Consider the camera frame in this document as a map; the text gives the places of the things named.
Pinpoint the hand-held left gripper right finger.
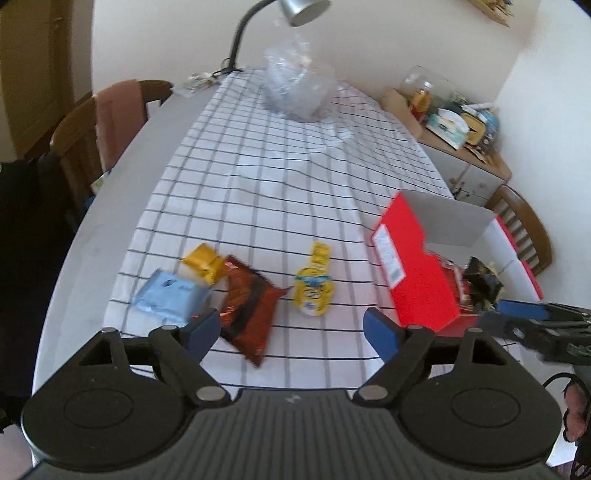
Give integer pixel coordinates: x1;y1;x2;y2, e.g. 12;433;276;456
352;307;520;407

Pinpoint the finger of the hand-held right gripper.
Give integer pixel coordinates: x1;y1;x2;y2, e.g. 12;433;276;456
496;299;550;319
480;311;532;342

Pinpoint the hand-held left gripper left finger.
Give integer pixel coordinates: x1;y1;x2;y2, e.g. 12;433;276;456
76;307;232;407

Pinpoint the black snack packet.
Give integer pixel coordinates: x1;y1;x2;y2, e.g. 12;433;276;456
462;256;505;308

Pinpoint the red cardboard box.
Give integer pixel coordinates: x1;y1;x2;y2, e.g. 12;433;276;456
369;190;544;340

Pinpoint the person's right hand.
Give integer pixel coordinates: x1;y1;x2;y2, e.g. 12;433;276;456
561;375;591;444

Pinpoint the brown orange snack packet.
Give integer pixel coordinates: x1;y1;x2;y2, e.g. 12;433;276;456
219;255;291;368

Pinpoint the light blue snack packet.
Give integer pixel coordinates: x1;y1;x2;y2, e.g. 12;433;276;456
129;268;213;326

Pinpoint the yellow orange snack packet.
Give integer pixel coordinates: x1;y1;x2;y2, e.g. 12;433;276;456
180;243;227;284

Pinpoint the red snack packet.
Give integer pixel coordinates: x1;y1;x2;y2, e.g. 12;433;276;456
438;258;476;315

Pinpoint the yellow snack pouch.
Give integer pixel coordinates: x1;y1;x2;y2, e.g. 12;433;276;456
294;241;337;317

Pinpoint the wooden slatted chair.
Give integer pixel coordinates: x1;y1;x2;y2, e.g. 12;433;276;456
485;185;554;278

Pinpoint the wooden cabinet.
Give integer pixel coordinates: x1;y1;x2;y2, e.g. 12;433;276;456
382;88;513;208

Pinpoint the white black checked tablecloth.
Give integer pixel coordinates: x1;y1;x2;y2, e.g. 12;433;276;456
104;67;455;388

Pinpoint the yellow container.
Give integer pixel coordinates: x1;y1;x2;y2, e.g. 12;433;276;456
464;113;490;145

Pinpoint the teal white tissue box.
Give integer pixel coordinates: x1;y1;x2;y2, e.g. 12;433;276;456
426;108;468;149

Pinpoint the glass jar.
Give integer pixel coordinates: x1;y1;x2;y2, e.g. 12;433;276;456
401;65;458;121

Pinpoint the small clear wrapper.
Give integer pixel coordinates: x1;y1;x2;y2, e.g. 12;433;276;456
178;71;222;95

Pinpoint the clear plastic bag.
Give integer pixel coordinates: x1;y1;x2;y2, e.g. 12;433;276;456
262;39;340;123

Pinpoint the wooden door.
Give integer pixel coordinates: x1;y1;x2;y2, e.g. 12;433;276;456
0;0;93;158

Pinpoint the silver desk lamp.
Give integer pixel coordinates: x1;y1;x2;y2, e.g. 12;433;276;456
221;0;332;75

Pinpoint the wooden wall shelf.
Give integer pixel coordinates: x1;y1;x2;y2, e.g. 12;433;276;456
466;0;515;27

